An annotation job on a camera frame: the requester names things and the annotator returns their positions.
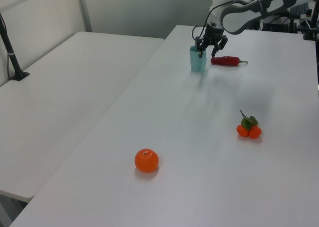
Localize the single orange mandarin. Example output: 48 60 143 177
134 148 160 173

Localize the white side table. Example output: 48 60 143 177
0 31 165 202

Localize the dark background equipment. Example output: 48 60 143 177
259 2 304 34

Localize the red chili pepper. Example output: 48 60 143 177
210 55 249 67

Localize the black clamp stand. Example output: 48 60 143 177
303 0 319 40

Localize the mandarin cluster with leaves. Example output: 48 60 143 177
236 109 263 139

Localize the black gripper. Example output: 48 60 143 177
195 24 229 59

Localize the teal hexagonal mug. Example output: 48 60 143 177
189 45 207 72

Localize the grey partition corner post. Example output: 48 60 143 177
76 0 93 33

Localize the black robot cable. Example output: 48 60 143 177
191 0 252 40

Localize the black pole with base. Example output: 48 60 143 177
0 12 30 81

